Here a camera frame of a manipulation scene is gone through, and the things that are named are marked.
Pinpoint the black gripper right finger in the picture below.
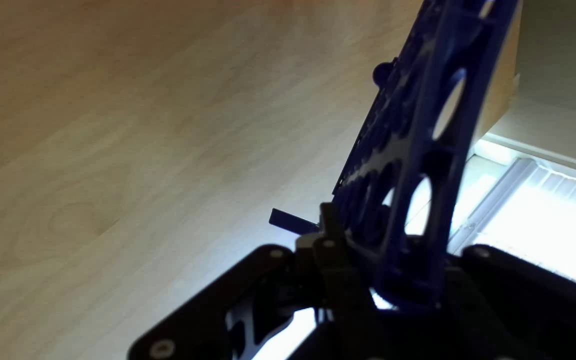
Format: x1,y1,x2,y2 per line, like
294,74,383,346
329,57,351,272
434,244,576,360

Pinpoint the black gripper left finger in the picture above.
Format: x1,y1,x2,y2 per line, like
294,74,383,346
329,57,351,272
127,205,383,360

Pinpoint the blue connect four grid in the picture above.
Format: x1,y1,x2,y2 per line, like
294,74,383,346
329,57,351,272
333,0,519,308

